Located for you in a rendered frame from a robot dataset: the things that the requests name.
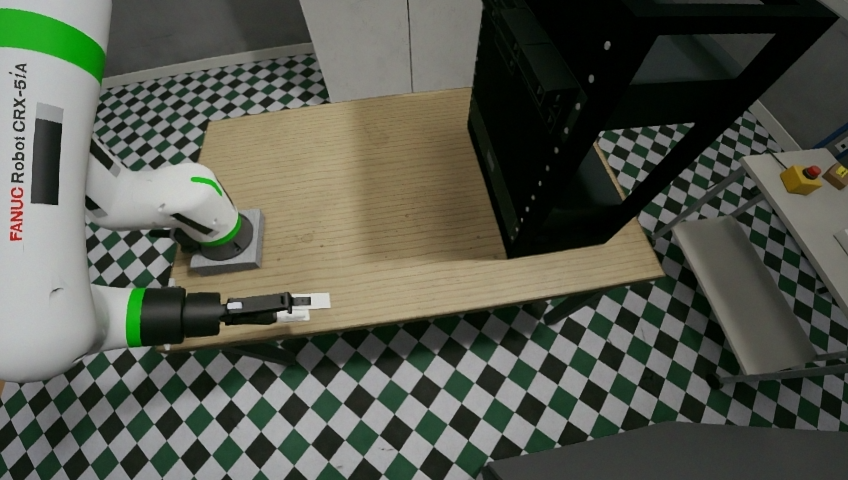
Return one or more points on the black server rack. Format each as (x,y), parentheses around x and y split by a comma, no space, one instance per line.
(583,54)

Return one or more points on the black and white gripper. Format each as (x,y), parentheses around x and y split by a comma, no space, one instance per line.
(204,311)

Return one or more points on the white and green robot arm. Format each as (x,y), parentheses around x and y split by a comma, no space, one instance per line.
(52,59)

